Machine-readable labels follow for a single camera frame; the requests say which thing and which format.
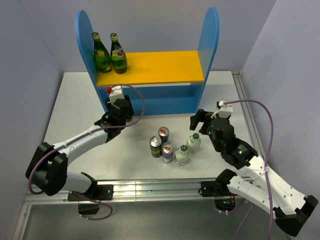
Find red bull can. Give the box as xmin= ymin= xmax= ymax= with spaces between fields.
xmin=162 ymin=144 xmax=174 ymax=164
xmin=158 ymin=126 xmax=170 ymax=144

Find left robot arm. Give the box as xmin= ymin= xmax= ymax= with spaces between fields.
xmin=25 ymin=95 xmax=134 ymax=200

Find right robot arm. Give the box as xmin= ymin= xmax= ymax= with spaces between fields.
xmin=189 ymin=109 xmax=319 ymax=237

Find blue and yellow shelf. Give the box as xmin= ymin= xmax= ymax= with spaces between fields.
xmin=75 ymin=7 xmax=220 ymax=115

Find rear clear glass bottle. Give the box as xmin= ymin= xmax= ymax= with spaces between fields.
xmin=186 ymin=133 xmax=201 ymax=154

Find clear glass bottle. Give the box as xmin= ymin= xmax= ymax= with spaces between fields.
xmin=186 ymin=133 xmax=201 ymax=154
xmin=174 ymin=145 xmax=189 ymax=166

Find front clear glass bottle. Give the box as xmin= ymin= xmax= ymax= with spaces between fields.
xmin=174 ymin=145 xmax=189 ymax=166

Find green bottle red label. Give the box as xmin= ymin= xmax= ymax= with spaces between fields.
xmin=110 ymin=32 xmax=128 ymax=74

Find green bottle yellow label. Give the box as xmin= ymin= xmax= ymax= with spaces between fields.
xmin=92 ymin=32 xmax=113 ymax=73

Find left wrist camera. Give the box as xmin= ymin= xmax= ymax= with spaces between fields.
xmin=106 ymin=85 xmax=125 ymax=102

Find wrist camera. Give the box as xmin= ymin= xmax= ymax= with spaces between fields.
xmin=210 ymin=100 xmax=233 ymax=119
xmin=106 ymin=85 xmax=125 ymax=102

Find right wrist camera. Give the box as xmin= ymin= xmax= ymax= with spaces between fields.
xmin=210 ymin=100 xmax=233 ymax=119

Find aluminium right rail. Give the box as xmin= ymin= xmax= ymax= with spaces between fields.
xmin=231 ymin=71 xmax=266 ymax=158

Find aluminium rail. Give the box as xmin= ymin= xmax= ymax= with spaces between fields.
xmin=231 ymin=71 xmax=266 ymax=158
xmin=23 ymin=176 xmax=253 ymax=206

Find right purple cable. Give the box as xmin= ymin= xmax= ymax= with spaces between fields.
xmin=224 ymin=99 xmax=275 ymax=240

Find purple cable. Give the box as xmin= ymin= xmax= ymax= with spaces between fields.
xmin=27 ymin=84 xmax=146 ymax=195
xmin=224 ymin=99 xmax=275 ymax=240

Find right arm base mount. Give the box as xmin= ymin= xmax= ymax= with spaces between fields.
xmin=198 ymin=180 xmax=236 ymax=212

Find aluminium front rail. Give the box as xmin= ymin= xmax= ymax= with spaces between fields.
xmin=23 ymin=176 xmax=253 ymax=206

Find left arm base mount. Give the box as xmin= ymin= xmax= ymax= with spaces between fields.
xmin=67 ymin=184 xmax=114 ymax=219

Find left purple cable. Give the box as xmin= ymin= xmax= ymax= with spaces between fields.
xmin=27 ymin=84 xmax=146 ymax=195

